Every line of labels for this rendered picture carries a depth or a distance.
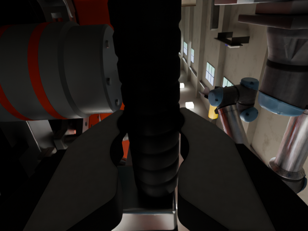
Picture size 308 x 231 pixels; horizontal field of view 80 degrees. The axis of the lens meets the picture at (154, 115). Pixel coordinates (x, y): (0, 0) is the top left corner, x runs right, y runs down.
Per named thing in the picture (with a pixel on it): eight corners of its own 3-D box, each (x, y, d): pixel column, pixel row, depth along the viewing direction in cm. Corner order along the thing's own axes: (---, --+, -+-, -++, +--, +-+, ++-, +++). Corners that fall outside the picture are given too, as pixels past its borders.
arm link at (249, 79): (242, 85, 75) (237, 108, 81) (265, 80, 77) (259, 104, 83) (229, 79, 82) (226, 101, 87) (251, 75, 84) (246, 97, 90)
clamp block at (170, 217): (56, 215, 14) (75, 250, 16) (178, 211, 13) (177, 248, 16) (80, 165, 18) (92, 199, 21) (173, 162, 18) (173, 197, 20)
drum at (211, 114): (217, 101, 883) (216, 114, 919) (208, 101, 883) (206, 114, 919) (221, 106, 843) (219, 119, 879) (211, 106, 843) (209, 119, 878)
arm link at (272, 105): (294, 74, 41) (277, 125, 48) (339, 66, 44) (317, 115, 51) (255, 62, 51) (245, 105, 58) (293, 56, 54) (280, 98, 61)
